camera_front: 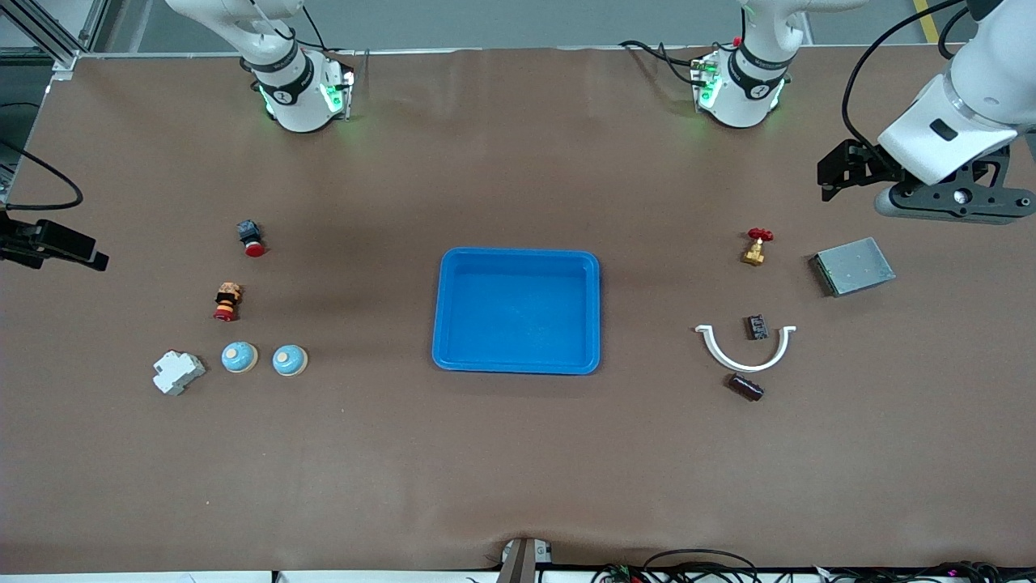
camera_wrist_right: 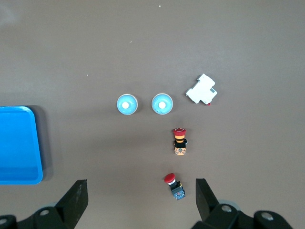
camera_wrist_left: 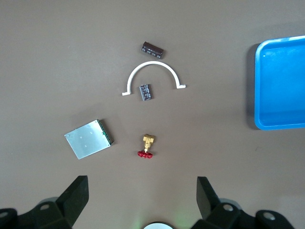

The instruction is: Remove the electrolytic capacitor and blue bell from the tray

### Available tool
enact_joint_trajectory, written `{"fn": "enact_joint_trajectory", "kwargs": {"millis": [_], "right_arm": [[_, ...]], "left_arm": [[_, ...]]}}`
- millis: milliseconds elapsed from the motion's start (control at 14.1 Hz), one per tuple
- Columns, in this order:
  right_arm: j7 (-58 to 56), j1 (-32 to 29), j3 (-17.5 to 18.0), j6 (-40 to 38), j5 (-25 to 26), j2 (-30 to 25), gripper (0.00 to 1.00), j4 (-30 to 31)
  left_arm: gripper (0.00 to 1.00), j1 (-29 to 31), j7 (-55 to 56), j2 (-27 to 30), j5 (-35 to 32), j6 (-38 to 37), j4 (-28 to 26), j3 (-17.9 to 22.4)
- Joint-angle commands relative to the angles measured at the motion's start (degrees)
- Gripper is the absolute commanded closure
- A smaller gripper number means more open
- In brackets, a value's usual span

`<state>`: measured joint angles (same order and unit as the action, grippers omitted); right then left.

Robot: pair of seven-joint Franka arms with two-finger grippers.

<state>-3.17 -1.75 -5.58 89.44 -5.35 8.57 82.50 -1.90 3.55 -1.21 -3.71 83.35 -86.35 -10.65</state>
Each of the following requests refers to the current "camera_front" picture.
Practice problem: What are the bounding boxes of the blue round bell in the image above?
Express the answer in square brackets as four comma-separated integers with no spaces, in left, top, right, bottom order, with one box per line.
[221,342,259,375]
[272,344,309,377]

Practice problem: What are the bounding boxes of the silver metal box module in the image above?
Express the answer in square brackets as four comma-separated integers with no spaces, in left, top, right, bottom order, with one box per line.
[809,236,897,298]

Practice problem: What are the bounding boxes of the white circuit breaker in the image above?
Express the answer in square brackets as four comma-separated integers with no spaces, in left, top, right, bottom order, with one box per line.
[153,350,206,396]

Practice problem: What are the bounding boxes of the white semicircular pipe clamp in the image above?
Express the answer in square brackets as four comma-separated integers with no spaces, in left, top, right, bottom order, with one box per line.
[695,325,797,373]

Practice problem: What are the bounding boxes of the blue plastic tray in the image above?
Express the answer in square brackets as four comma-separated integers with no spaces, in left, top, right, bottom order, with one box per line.
[431,247,602,376]

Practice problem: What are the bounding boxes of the brown table cover mat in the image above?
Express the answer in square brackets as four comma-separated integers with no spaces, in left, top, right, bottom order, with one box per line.
[0,45,1036,572]

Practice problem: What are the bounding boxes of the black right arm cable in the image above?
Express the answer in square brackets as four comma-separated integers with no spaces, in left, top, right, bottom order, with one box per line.
[0,142,85,212]

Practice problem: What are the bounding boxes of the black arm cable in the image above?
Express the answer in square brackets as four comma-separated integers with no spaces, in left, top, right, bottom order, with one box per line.
[841,0,972,156]
[0,142,85,212]

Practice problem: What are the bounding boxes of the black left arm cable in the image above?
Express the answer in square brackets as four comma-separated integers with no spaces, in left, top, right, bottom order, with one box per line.
[841,0,972,156]

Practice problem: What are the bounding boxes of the brass valve with red handle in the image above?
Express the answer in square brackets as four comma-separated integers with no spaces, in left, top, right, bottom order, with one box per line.
[740,228,775,266]

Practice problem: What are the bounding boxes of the red yellow push button switch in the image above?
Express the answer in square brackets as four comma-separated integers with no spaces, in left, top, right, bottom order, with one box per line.
[213,282,244,323]

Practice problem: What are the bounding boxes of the aluminium frame post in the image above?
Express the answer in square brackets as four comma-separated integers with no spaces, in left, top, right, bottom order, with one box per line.
[0,0,110,75]

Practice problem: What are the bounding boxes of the black base power cable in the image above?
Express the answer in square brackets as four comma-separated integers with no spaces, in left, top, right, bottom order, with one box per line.
[619,39,698,87]

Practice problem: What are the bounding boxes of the black looped cable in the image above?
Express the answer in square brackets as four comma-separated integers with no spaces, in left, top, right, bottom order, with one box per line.
[643,548,762,583]

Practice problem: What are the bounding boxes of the metal table edge bracket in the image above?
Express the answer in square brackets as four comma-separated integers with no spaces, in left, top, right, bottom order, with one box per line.
[498,538,553,583]

